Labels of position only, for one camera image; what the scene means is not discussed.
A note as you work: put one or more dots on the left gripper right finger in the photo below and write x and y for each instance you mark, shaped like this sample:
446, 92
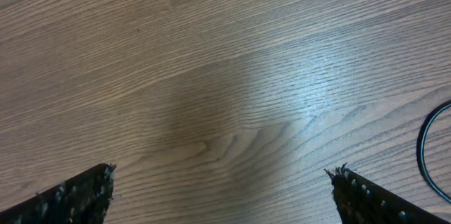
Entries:
361, 201

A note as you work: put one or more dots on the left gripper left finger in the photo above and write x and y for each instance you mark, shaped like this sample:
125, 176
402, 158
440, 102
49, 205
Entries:
82, 199

